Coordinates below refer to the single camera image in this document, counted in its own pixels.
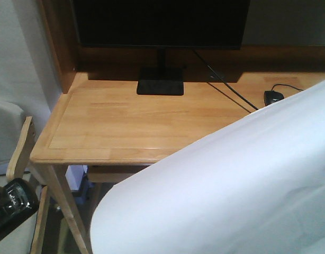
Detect white paper sheets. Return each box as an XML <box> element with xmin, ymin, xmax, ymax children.
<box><xmin>90</xmin><ymin>80</ymin><xmax>325</xmax><ymax>253</ymax></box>

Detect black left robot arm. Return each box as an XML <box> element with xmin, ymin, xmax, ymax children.
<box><xmin>0</xmin><ymin>178</ymin><xmax>39</xmax><ymax>241</ymax></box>

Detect black monitor stand base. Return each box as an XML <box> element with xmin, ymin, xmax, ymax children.
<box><xmin>137</xmin><ymin>48</ymin><xmax>184</xmax><ymax>96</ymax></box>

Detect black computer monitor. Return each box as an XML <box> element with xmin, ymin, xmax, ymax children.
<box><xmin>72</xmin><ymin>0</ymin><xmax>250</xmax><ymax>49</ymax></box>

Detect black computer mouse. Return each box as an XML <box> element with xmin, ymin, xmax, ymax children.
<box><xmin>264</xmin><ymin>90</ymin><xmax>284</xmax><ymax>106</ymax></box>

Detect black monitor cable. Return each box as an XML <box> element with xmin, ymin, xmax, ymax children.
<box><xmin>192</xmin><ymin>49</ymin><xmax>258</xmax><ymax>111</ymax></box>

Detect black mouse cable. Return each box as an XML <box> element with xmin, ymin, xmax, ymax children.
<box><xmin>270</xmin><ymin>83</ymin><xmax>306</xmax><ymax>92</ymax></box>

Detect wooden chair frame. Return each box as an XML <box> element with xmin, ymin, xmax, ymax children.
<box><xmin>6</xmin><ymin>116</ymin><xmax>51</xmax><ymax>253</ymax></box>

